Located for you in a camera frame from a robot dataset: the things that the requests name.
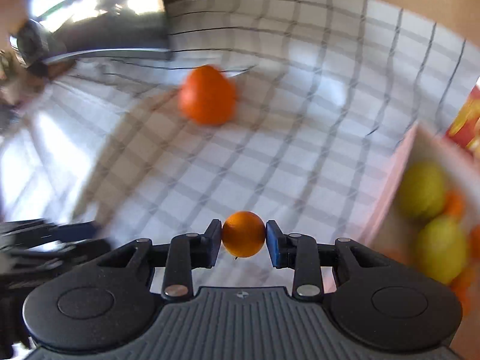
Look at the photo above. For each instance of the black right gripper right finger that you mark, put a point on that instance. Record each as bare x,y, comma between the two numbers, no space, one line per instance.
299,253

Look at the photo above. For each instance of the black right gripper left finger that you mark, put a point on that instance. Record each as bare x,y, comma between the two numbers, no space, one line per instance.
186,253

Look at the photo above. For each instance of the orange fruit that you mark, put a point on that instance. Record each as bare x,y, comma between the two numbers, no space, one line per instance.
243,234

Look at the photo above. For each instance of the green guava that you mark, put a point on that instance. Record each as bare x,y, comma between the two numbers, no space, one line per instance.
441,250
422,191

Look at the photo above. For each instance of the large pointed orange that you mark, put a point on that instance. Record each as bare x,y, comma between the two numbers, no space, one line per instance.
207,97

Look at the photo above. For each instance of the medium mandarin orange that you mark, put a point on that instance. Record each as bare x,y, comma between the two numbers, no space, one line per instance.
455,204

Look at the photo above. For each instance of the white grid tablecloth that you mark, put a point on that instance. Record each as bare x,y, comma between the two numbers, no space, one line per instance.
326,90

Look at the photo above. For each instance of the red quail egg bag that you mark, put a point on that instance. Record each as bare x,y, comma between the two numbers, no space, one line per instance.
464,130

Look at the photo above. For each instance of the dark monitor screen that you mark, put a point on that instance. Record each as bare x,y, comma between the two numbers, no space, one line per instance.
56,30

